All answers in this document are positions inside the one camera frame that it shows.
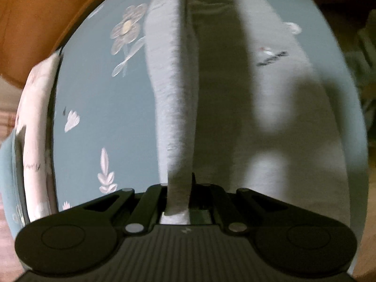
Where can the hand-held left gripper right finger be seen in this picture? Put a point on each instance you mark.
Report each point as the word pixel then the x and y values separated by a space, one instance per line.
pixel 216 199

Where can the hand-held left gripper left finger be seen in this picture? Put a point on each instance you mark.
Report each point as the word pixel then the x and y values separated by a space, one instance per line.
pixel 155 196

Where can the grey sweatpants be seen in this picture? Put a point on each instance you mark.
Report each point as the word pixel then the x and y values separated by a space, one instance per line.
pixel 264 123

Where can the pink floral quilt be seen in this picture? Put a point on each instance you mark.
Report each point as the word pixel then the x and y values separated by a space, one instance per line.
pixel 35 138

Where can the teal pillow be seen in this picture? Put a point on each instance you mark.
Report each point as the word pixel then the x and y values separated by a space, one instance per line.
pixel 11 182

